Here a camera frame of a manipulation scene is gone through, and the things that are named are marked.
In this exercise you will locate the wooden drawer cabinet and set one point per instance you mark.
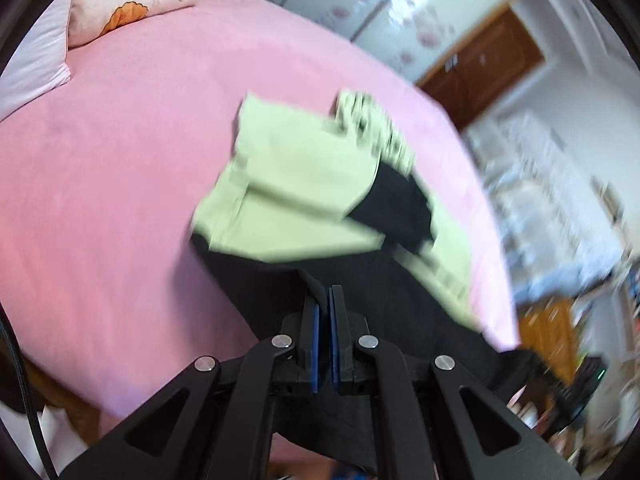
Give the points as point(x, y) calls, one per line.
point(550, 335)

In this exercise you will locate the white cushion with blue print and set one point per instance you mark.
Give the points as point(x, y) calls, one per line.
point(35, 60)

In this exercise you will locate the dark device with green light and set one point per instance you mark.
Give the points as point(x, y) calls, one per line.
point(580, 390)

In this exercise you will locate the pink bed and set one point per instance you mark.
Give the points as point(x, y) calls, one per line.
point(125, 160)

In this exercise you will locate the brown wooden door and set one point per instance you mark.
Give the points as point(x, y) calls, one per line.
point(490, 70)

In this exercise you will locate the lace-covered furniture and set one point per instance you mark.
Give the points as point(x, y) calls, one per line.
point(540, 185)

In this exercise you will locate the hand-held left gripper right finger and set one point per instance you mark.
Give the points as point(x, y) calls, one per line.
point(333, 340)

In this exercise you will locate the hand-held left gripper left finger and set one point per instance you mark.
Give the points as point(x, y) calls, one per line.
point(315, 340)

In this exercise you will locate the green and black hooded jacket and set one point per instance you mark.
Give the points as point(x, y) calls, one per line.
point(300, 175)

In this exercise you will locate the floral sliding-door wardrobe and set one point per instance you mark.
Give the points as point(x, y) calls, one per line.
point(380, 5)

